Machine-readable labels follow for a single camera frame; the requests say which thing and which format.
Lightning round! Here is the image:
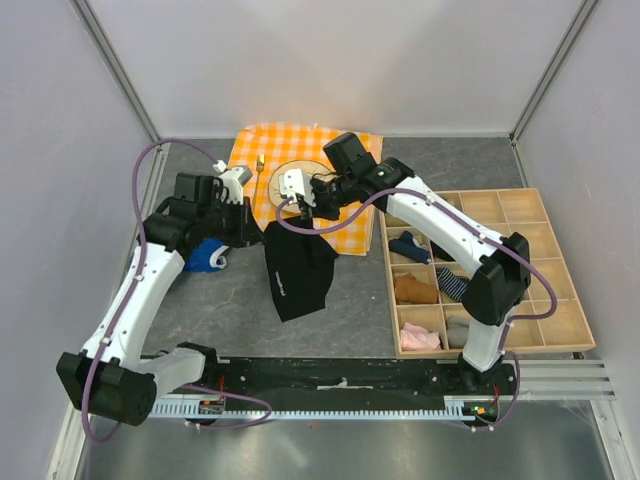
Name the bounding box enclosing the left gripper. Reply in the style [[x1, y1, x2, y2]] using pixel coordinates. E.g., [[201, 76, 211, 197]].
[[198, 196, 267, 249]]

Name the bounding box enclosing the black underwear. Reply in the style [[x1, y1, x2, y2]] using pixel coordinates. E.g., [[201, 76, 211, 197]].
[[264, 221, 339, 322]]

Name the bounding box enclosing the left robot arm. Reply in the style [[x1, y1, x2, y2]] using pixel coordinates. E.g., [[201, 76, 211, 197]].
[[56, 167, 263, 426]]

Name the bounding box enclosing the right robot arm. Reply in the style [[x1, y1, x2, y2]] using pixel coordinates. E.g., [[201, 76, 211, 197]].
[[311, 132, 531, 394]]

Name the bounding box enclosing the blue underwear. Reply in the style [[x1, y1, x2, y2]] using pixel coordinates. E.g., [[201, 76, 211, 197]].
[[184, 238, 229, 273]]

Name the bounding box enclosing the navy rolled underwear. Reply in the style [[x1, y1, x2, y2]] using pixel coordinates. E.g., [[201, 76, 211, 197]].
[[388, 230, 432, 265]]

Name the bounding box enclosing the brown rolled underwear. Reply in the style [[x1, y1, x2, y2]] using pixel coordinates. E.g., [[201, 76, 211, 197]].
[[393, 273, 439, 304]]

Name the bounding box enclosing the striped rolled underwear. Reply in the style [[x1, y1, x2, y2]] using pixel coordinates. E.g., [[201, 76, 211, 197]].
[[436, 267, 470, 303]]

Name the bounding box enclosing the pink rolled underwear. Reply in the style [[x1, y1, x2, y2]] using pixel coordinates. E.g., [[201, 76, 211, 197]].
[[400, 322, 442, 351]]

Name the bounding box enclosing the grey rolled underwear front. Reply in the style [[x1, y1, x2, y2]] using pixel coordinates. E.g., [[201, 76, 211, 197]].
[[446, 315, 470, 349]]

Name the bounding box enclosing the decorated ceramic plate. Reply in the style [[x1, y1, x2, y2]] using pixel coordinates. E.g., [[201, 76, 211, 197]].
[[268, 160, 331, 214]]

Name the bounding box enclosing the gold fork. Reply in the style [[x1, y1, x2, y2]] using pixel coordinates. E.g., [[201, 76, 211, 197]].
[[251, 153, 265, 213]]

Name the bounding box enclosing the orange checkered cloth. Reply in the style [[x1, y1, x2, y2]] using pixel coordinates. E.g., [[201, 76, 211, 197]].
[[229, 122, 383, 256]]

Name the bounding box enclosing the wooden compartment tray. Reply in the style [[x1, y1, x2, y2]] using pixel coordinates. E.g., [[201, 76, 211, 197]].
[[379, 188, 596, 359]]

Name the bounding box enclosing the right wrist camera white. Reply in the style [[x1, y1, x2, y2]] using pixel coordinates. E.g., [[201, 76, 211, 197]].
[[278, 168, 316, 207]]

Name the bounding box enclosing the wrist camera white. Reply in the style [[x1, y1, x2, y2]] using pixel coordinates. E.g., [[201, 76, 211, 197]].
[[212, 160, 253, 204], [278, 168, 316, 207]]

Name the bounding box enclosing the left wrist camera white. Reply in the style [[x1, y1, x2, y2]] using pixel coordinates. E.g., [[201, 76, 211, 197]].
[[212, 160, 253, 204]]

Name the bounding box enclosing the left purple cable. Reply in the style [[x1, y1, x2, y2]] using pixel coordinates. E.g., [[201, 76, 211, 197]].
[[79, 138, 274, 444]]

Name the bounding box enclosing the purple cable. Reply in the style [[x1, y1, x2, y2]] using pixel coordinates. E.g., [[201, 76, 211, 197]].
[[274, 188, 559, 434], [79, 138, 274, 444]]

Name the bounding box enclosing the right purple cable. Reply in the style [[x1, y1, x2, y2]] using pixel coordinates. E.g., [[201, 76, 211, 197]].
[[274, 188, 559, 434]]

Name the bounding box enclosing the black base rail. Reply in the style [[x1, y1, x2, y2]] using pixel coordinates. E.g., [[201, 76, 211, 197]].
[[164, 355, 516, 412]]

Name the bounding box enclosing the grey cable duct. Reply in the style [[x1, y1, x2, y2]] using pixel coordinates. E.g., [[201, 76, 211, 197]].
[[149, 395, 497, 421]]

